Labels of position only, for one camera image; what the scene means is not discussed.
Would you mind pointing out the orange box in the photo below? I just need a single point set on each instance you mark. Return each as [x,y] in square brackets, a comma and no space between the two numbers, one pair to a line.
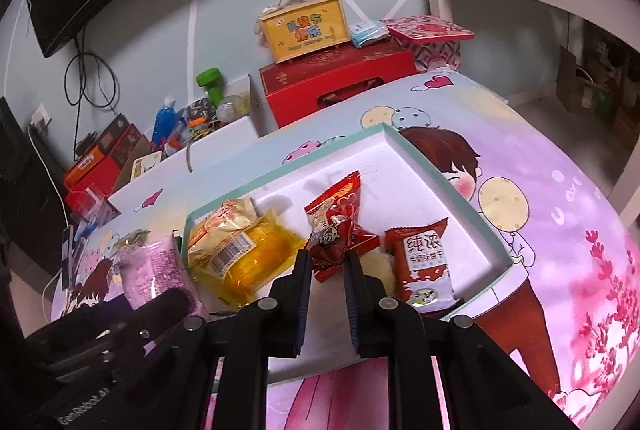
[87,163]

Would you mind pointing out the white cardboard box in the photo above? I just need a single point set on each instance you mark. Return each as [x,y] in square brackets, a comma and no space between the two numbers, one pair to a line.
[225,145]

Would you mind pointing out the clear plastic bag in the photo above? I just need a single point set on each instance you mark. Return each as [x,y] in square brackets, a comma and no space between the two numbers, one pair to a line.
[97,205]

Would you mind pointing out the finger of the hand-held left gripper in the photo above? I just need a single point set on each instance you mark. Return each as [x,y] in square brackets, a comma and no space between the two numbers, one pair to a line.
[160,307]

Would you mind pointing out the white wall socket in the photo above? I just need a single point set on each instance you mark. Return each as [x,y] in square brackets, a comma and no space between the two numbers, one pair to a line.
[40,118]

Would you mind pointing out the dark red box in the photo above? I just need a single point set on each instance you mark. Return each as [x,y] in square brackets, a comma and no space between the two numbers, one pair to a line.
[122,138]

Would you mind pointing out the blue bottle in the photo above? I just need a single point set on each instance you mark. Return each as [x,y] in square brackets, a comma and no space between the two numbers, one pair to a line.
[164,123]

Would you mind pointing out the brown cardboard boxes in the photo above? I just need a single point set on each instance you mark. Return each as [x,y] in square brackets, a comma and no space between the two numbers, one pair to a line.
[580,85]

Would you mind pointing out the large red gift box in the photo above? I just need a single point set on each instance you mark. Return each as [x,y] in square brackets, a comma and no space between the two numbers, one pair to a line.
[300,103]

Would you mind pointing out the pale round cake packet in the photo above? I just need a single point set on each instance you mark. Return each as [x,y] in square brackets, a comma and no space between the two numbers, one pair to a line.
[375,262]

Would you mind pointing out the red milk biscuit packet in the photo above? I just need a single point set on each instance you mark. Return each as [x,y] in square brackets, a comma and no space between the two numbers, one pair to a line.
[417,260]

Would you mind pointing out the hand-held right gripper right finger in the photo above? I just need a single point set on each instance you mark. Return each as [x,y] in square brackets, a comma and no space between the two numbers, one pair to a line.
[354,305]

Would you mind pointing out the pile of small toys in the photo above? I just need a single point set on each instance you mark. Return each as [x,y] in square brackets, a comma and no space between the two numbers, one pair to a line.
[197,115]

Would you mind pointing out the yellow cake packet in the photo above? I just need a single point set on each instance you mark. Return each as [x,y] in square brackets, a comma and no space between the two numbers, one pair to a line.
[250,255]

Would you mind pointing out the red snack packet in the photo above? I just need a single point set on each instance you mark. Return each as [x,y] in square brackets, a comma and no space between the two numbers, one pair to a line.
[327,235]

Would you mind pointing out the small white card box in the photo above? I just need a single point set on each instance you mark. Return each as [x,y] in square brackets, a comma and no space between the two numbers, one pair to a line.
[145,166]

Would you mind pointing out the clear plastic ball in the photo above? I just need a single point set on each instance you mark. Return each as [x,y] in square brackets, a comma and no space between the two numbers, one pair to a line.
[228,110]

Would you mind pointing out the pink snack packet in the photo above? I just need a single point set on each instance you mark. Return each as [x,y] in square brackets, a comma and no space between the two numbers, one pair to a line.
[155,267]

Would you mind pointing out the pink patterned box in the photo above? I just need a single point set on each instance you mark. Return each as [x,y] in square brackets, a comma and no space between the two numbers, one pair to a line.
[430,30]

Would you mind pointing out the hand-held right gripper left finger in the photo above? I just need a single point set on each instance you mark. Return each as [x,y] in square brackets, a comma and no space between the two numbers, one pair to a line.
[299,305]

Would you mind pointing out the white tray box teal rim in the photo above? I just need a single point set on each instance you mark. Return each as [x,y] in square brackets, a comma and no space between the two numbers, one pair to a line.
[400,180]

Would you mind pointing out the blue wet wipes pack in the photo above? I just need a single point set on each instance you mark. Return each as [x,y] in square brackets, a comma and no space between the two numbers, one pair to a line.
[367,34]

